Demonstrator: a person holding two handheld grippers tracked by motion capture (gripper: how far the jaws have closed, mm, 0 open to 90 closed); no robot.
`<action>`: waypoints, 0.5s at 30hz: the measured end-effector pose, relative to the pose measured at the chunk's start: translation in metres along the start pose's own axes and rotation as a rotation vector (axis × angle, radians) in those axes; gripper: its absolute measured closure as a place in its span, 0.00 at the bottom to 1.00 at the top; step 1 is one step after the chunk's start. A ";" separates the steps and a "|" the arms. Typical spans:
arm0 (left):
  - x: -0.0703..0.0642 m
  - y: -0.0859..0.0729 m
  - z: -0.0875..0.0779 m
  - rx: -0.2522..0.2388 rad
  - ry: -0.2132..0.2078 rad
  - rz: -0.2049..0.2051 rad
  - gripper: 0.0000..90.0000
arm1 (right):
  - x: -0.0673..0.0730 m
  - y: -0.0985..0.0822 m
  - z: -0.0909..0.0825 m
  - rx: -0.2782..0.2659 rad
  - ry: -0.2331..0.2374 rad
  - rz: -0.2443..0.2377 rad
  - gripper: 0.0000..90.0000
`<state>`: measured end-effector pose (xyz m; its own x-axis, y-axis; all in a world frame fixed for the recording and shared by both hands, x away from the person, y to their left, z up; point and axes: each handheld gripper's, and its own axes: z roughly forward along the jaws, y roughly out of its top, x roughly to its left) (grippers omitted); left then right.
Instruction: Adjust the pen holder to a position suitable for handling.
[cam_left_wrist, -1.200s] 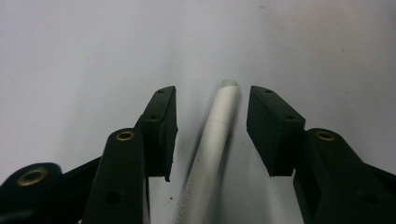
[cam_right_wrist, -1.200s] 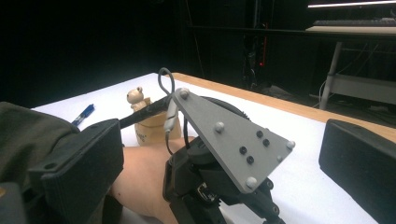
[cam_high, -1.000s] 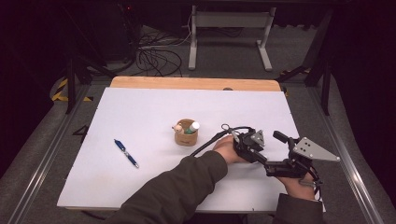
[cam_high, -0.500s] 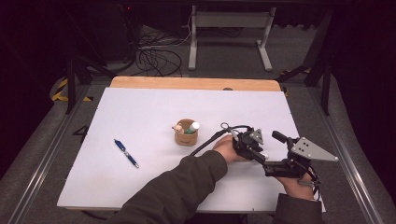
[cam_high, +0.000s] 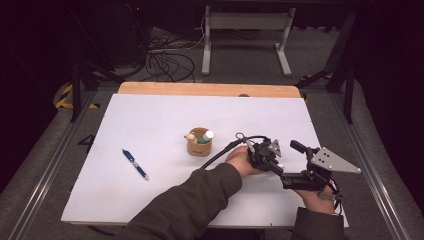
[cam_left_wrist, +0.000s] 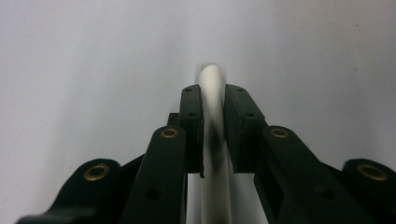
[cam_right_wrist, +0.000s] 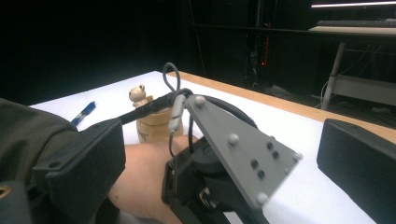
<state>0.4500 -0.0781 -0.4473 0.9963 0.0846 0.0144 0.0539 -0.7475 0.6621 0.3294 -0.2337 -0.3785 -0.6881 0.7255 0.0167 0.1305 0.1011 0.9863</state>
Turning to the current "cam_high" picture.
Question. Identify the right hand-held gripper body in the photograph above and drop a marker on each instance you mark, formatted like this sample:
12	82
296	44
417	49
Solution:
330	161

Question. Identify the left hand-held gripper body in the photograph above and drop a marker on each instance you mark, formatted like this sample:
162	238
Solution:
261	153

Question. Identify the green white glue stick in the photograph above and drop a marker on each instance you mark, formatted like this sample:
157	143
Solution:
207	136

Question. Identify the wooden pen holder cup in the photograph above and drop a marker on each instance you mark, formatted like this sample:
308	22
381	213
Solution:
199	150

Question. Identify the blue pen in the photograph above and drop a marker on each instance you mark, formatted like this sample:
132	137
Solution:
135	164

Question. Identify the person's left hand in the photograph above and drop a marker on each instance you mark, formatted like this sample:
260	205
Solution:
240	161

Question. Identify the person's right hand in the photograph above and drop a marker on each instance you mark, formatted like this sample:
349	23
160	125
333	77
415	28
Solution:
316	200

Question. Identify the wooden table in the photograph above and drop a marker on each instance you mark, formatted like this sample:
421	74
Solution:
206	89

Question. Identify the white table mat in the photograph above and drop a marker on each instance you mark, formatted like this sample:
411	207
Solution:
160	116

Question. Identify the grey metal stand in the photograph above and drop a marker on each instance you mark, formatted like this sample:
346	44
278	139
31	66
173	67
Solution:
248	21

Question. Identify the black tripod stand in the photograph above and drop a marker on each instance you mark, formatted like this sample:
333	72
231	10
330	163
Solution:
77	90

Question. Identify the black yellow hazard tape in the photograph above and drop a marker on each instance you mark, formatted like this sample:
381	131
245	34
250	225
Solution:
65	98

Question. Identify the aluminium floor rail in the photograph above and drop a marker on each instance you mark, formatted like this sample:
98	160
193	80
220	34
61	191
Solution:
370	173
53	166

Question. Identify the black metal frame stand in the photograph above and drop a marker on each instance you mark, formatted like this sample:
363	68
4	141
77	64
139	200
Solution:
348	96

